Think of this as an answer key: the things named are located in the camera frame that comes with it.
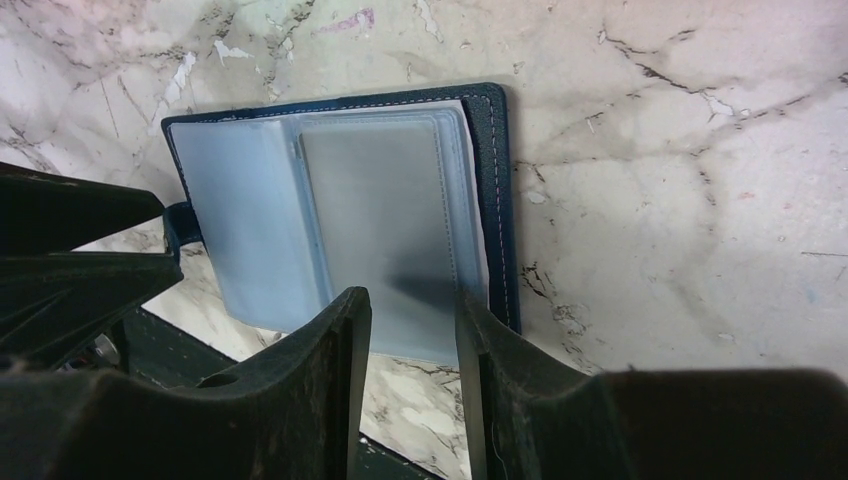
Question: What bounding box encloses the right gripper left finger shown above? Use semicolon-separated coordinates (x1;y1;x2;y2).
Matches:
1;287;372;479

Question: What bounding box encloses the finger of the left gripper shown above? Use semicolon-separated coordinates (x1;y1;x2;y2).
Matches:
1;163;164;255
1;252;183;369

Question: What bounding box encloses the navy blue card holder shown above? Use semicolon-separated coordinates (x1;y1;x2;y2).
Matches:
161;82;521;366

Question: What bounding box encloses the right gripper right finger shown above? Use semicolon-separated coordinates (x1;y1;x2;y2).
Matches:
455;292;847;479

